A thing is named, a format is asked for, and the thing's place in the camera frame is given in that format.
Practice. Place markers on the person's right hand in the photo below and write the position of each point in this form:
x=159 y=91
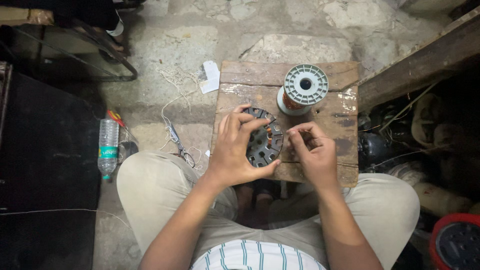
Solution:
x=314 y=153

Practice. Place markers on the person's left hand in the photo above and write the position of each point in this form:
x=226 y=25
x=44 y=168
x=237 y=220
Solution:
x=231 y=152

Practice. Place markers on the black metal motor stator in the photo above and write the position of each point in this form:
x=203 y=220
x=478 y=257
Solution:
x=267 y=144

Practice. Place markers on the worn wooden work board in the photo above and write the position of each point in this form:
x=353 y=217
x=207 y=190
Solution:
x=318 y=112

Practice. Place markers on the metal scissors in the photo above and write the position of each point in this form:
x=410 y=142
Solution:
x=180 y=144

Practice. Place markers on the person's feet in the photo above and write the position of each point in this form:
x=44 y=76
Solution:
x=258 y=200

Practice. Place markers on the white paper scrap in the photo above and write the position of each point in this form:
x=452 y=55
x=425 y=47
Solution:
x=210 y=77

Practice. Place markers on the person's beige trousers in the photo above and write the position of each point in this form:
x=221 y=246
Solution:
x=157 y=195

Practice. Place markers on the heap of motor parts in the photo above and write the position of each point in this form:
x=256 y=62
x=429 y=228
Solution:
x=416 y=150

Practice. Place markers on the white green-striped shirt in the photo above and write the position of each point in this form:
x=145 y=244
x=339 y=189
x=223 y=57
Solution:
x=258 y=257

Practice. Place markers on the clear plastic water bottle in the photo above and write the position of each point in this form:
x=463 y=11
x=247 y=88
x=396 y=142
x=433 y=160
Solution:
x=108 y=148

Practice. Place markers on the wooden beam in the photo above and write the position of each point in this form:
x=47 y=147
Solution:
x=420 y=62

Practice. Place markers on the red round container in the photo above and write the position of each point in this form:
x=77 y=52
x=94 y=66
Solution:
x=455 y=242

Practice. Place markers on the black cabinet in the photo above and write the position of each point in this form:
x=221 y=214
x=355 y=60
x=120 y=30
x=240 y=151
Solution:
x=45 y=168

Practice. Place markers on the black metal frame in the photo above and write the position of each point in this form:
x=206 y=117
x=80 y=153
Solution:
x=82 y=48

